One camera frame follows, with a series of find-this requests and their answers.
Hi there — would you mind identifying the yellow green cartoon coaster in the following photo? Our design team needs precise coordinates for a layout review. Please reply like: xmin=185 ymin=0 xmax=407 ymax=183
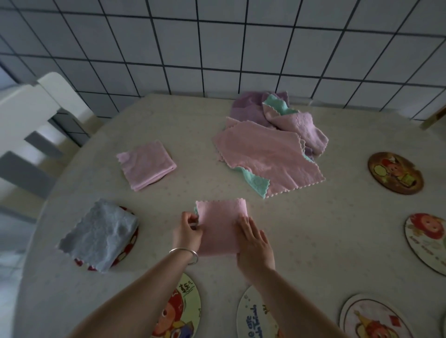
xmin=151 ymin=273 xmax=202 ymax=338

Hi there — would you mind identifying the person's left hand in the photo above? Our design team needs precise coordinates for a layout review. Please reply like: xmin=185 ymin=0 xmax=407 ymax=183
xmin=171 ymin=210 xmax=204 ymax=255

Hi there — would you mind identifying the red bordered round coaster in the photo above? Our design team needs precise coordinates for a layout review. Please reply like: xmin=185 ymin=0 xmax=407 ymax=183
xmin=73 ymin=206 xmax=139 ymax=272

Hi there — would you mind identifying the pink cloth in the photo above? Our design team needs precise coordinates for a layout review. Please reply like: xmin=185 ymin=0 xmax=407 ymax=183
xmin=193 ymin=197 xmax=250 ymax=258
xmin=117 ymin=140 xmax=177 ymax=192

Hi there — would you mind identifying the two faces round coaster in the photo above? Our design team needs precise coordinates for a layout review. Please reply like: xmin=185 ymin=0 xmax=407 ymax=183
xmin=404 ymin=213 xmax=446 ymax=278

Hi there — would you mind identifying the person's right hand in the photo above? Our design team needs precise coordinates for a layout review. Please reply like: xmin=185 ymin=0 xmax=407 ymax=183
xmin=236 ymin=216 xmax=276 ymax=276

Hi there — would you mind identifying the grey-blue cloth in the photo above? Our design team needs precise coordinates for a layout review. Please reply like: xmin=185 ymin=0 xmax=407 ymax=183
xmin=57 ymin=198 xmax=140 ymax=273

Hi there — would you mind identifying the pink rimmed cartoon coaster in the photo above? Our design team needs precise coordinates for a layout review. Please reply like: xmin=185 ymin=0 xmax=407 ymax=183
xmin=339 ymin=293 xmax=415 ymax=338

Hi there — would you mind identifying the person's right forearm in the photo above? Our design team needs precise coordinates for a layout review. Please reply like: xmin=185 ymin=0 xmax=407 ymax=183
xmin=249 ymin=266 xmax=348 ymax=338

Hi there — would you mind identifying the golden door frame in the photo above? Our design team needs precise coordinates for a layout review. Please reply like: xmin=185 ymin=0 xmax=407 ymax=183
xmin=420 ymin=104 xmax=446 ymax=131

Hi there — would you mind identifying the white ice cream coaster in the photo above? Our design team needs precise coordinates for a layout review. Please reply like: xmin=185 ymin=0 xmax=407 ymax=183
xmin=236 ymin=285 xmax=279 ymax=338

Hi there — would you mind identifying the pile of cloths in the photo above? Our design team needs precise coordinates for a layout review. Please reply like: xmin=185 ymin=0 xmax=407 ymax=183
xmin=212 ymin=90 xmax=330 ymax=200

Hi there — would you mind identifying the silver bangle bracelet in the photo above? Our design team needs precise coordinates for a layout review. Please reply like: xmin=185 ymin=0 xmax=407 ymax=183
xmin=169 ymin=247 xmax=199 ymax=266

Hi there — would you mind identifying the white wooden chair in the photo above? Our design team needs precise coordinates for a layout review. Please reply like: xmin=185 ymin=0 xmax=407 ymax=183
xmin=0 ymin=71 xmax=97 ymax=223

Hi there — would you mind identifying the person's left forearm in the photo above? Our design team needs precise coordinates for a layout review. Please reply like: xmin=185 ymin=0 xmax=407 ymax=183
xmin=69 ymin=250 xmax=196 ymax=338

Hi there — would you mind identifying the dark brown round coaster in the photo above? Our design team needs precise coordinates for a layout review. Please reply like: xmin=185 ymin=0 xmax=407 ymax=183
xmin=367 ymin=151 xmax=425 ymax=195

